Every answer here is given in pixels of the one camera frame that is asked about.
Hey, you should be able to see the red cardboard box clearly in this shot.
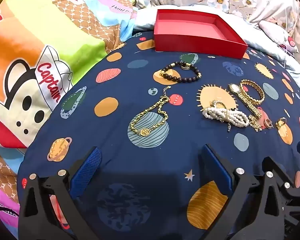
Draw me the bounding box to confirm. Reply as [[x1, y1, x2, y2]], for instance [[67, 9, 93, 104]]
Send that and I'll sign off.
[[154, 9, 248, 60]]

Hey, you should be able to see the gold wristwatch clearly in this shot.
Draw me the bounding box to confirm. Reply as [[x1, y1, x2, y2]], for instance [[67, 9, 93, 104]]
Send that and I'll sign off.
[[228, 83, 263, 132]]

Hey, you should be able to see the wide gold link bracelet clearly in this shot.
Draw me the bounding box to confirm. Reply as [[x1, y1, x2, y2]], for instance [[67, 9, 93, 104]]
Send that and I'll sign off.
[[239, 79, 265, 106]]

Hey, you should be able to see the pink printed pillow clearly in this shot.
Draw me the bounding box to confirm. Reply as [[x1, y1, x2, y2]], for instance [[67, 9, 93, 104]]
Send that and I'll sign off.
[[259, 20, 300, 54]]

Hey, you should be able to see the dark beaded bracelet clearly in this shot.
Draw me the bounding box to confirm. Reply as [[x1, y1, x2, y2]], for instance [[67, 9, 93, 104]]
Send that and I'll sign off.
[[160, 60, 202, 83]]

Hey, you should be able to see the navy planet print blanket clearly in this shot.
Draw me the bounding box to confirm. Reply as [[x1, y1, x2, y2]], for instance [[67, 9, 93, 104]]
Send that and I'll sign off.
[[16, 29, 300, 240]]

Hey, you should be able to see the white pearl bracelet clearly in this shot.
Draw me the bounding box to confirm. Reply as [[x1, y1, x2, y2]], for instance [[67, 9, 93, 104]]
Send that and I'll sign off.
[[202, 106, 249, 132]]

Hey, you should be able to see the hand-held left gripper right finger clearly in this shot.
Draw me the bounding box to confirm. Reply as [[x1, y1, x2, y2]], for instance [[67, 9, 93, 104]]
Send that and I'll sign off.
[[199, 144, 300, 240]]

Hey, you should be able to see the colourful cartoon monkey quilt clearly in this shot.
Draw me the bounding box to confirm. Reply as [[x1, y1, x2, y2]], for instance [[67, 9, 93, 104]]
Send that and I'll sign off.
[[0, 0, 140, 240]]

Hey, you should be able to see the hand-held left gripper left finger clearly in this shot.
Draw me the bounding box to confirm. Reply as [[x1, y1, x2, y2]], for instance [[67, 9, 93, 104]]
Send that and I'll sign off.
[[18, 146, 102, 240]]

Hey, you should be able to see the gold chain pendant bracelet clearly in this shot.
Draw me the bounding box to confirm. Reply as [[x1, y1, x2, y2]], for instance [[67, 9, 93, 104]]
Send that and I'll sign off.
[[129, 86, 172, 137]]

